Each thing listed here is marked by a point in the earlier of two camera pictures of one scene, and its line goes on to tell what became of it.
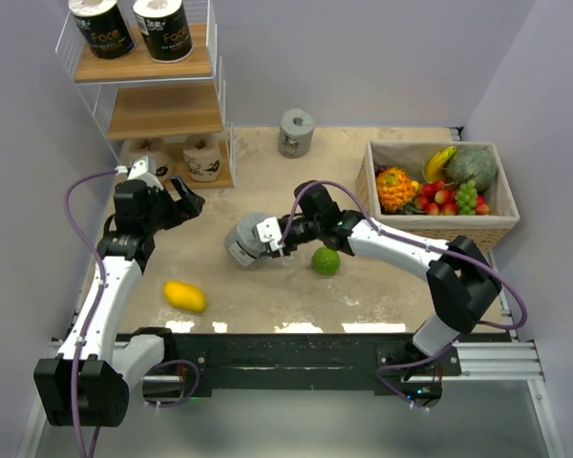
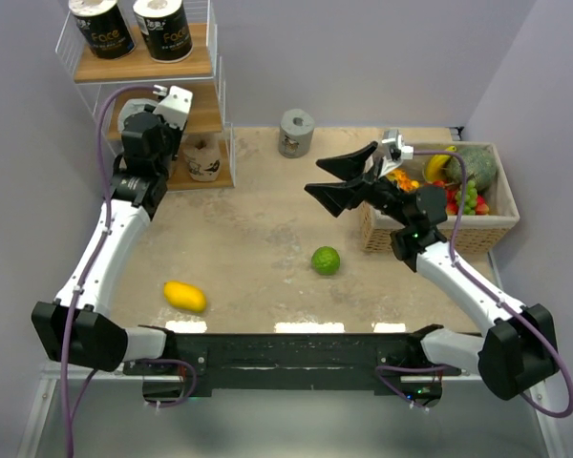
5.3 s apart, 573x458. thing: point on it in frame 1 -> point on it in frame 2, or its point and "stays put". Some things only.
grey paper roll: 295,133 stays put
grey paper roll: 241,244 -> 132,107
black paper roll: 104,28 stays put
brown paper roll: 202,156 stays put
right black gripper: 287,247 -> 337,197
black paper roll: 165,30 stays put
